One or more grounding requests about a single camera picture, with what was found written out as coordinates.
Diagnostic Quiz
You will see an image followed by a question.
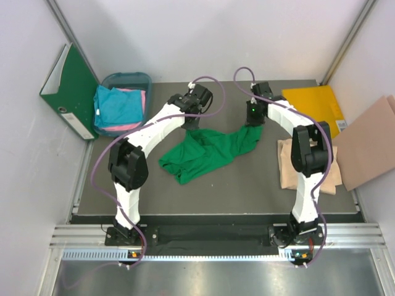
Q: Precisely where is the green t shirt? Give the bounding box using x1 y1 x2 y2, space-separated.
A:
158 125 264 185

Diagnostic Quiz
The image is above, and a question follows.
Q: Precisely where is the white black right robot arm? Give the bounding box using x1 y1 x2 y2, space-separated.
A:
247 81 333 248

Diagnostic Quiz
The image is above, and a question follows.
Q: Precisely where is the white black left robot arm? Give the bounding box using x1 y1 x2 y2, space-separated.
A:
108 83 213 245

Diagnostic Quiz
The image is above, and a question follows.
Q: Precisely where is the yellow folder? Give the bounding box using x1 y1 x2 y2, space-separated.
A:
282 85 347 138

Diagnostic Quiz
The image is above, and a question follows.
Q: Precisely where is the teal plastic bin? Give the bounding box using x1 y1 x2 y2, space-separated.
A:
93 72 152 137

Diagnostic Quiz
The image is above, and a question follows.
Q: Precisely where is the beige folded t shirt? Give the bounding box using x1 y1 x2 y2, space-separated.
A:
277 139 343 195

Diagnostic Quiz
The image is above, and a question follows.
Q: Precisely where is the pink t shirt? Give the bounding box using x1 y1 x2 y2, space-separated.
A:
100 88 147 133

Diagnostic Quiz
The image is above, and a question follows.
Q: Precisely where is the blue t shirt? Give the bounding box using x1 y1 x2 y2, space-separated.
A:
93 85 146 129

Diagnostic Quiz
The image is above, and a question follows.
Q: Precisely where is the brown cardboard sheet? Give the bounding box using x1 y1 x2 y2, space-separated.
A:
333 95 394 191

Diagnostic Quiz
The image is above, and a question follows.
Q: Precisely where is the green lever arch binder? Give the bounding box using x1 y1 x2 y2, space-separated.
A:
39 44 98 141

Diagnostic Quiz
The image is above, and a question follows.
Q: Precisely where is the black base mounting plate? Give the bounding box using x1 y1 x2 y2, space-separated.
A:
104 224 328 247

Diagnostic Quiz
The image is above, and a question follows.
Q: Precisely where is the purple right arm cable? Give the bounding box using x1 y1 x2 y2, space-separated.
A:
233 67 336 268

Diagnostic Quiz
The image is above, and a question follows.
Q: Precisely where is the aluminium frame rail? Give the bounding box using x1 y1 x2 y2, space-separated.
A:
49 223 385 249

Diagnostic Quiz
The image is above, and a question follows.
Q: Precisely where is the grey slotted cable duct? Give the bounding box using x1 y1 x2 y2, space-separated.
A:
62 249 311 263

